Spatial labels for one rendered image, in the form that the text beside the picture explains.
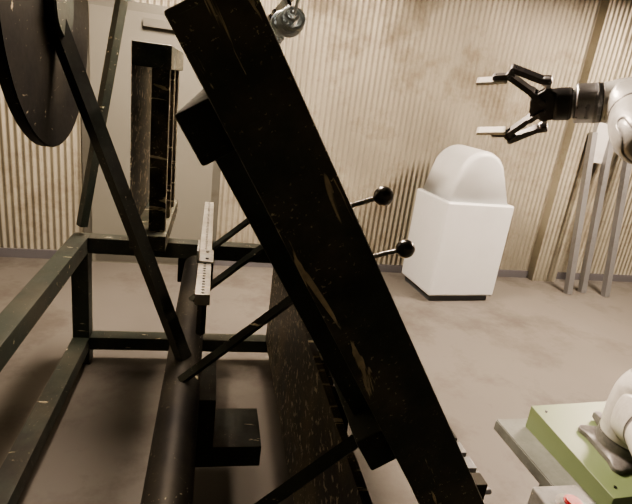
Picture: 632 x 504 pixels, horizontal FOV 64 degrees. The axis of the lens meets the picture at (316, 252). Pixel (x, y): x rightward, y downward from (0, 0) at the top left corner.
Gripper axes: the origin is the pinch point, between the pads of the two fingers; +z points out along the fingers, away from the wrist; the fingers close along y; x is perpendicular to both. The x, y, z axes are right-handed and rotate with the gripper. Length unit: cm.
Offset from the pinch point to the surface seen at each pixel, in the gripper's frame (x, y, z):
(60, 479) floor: -83, 123, 163
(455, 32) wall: 354, 119, 58
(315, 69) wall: 275, 110, 167
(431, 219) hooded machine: 226, 234, 66
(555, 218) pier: 332, 315, -42
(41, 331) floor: -1, 148, 272
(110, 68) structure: 73, 12, 184
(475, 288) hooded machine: 206, 298, 26
